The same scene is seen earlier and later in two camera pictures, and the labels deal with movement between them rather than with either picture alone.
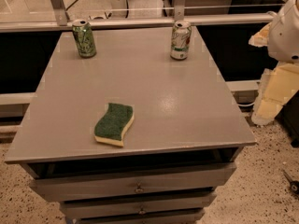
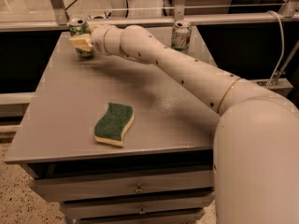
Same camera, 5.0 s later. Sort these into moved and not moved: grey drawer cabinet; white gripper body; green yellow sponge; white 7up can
Moved: white gripper body
Not moved: grey drawer cabinet; white 7up can; green yellow sponge
